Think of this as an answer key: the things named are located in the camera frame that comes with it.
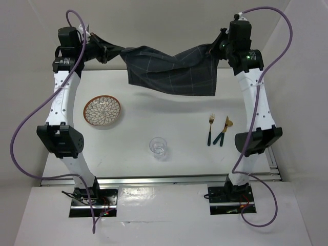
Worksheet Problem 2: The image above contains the dark checked cloth napkin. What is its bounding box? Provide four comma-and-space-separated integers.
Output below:
120, 44, 219, 96

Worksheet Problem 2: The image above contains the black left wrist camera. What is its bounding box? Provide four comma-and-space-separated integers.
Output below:
58, 27, 80, 48

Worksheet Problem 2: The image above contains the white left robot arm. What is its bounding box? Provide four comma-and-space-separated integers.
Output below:
36, 27, 122, 204

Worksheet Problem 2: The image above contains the aluminium right side rail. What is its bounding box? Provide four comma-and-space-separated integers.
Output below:
265, 147, 280, 175

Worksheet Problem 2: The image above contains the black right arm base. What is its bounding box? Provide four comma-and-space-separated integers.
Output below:
203, 184, 257, 215

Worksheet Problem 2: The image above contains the gold fork green handle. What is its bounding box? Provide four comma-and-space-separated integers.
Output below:
207, 114, 215, 146

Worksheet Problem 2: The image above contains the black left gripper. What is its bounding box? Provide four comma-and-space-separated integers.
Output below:
75, 33, 123, 64

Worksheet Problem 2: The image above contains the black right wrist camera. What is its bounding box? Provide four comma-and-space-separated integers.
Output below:
228, 20, 252, 42

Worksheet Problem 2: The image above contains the clear plastic cup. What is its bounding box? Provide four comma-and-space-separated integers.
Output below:
149, 137, 168, 161

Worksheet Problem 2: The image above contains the floral plate orange rim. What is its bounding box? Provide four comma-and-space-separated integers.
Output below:
83, 95, 122, 127

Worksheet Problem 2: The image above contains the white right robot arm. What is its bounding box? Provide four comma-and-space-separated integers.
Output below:
210, 28, 282, 201

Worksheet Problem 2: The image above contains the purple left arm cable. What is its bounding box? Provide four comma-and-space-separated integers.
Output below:
11, 10, 99, 234

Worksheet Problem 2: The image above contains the aluminium front table rail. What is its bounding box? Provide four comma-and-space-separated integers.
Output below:
40, 169, 282, 187

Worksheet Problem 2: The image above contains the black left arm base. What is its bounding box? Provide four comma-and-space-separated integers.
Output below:
61, 188, 118, 218

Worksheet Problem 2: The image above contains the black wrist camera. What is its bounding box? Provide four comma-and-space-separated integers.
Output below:
58, 27, 80, 48
228, 20, 252, 42

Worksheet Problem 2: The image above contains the gold spoon green handle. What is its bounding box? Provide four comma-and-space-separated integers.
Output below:
218, 117, 233, 147

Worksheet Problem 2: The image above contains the gold knife green handle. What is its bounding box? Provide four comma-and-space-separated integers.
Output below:
213, 116, 229, 147

